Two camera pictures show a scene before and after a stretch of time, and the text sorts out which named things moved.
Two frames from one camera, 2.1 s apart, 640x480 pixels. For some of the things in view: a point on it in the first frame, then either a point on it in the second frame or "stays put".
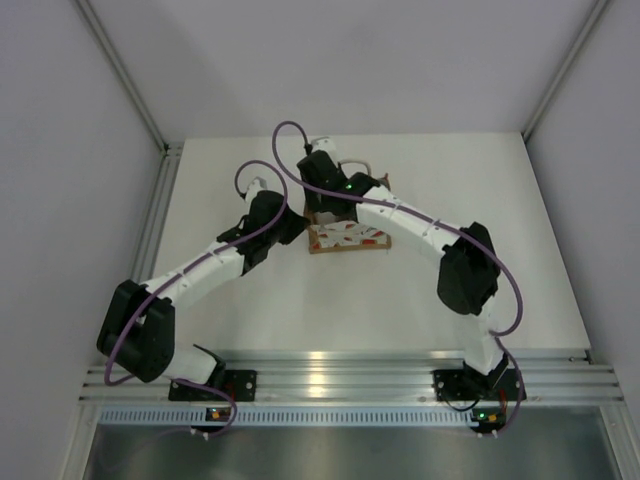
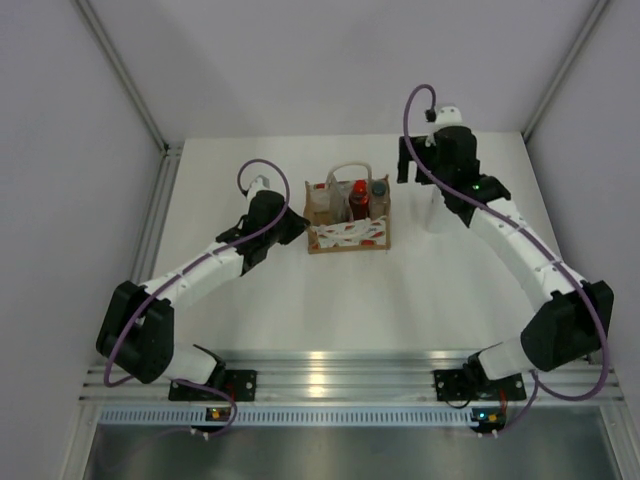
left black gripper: (296, 226) stays put
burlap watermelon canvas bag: (338, 234) stays put
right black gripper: (316, 206) → (404, 158)
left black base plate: (236, 385) stays put
